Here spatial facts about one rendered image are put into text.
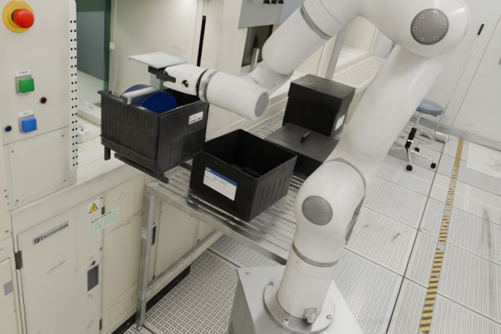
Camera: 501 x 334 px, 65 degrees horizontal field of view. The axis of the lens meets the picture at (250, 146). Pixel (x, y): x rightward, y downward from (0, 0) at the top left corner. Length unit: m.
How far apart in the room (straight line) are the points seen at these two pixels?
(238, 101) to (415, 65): 0.38
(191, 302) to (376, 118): 1.53
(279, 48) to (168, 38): 0.86
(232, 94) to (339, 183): 0.31
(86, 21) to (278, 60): 1.42
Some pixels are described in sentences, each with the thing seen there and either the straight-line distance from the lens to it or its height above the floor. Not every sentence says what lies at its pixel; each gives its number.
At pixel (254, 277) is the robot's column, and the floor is 0.76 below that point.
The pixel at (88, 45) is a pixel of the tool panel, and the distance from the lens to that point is 2.14.
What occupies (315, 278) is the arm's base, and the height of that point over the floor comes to 0.91.
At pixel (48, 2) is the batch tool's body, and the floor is 1.38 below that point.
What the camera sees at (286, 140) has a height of 0.86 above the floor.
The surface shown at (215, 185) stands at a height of 0.83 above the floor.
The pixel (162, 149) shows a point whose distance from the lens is 1.03.
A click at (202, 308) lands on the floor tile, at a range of 2.06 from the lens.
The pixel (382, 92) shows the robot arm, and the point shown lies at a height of 1.37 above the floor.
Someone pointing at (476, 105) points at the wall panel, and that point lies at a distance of 5.44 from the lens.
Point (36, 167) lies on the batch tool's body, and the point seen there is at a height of 0.97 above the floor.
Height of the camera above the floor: 1.55
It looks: 26 degrees down
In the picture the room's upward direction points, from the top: 11 degrees clockwise
